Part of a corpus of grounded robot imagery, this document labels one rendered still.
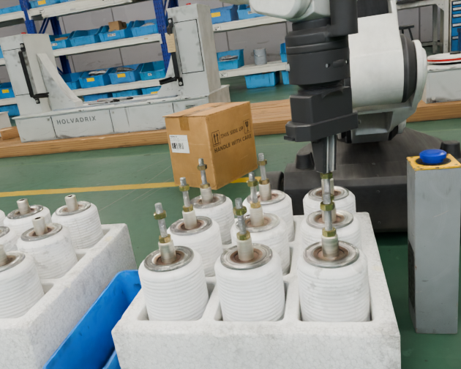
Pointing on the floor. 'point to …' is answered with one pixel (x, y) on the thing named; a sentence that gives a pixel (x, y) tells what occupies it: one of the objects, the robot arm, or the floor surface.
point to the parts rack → (28, 15)
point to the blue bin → (98, 328)
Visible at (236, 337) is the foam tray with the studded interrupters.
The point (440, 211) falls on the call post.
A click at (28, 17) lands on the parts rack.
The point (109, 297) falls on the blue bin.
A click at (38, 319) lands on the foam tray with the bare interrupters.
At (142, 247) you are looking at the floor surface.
